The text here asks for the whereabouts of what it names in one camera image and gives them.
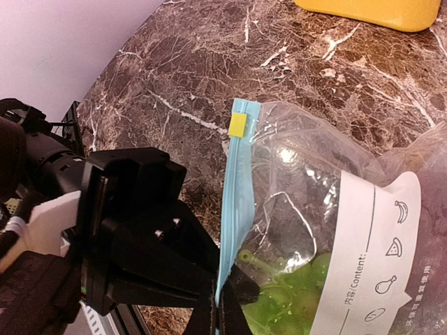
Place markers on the clear zip top bag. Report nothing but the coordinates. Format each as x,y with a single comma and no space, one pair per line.
295,187

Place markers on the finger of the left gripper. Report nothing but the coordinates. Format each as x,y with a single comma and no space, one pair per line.
148,294
166,245

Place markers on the white slotted cable duct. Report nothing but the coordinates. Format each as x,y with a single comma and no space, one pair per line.
93,320

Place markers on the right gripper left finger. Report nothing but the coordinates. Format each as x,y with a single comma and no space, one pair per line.
203,320

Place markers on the green fake grapes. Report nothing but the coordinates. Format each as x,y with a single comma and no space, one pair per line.
288,303

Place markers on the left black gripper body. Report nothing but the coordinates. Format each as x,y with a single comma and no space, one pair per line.
118,186

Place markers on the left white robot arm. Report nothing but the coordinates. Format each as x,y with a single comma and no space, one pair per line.
39,293

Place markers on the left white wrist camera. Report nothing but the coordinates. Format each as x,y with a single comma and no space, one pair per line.
42,233

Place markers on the yellow plastic bin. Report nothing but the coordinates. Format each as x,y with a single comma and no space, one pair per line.
401,15

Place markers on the dark purple fake food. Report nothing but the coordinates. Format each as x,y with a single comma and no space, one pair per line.
426,313

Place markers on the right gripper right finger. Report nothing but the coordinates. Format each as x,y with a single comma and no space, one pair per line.
237,291

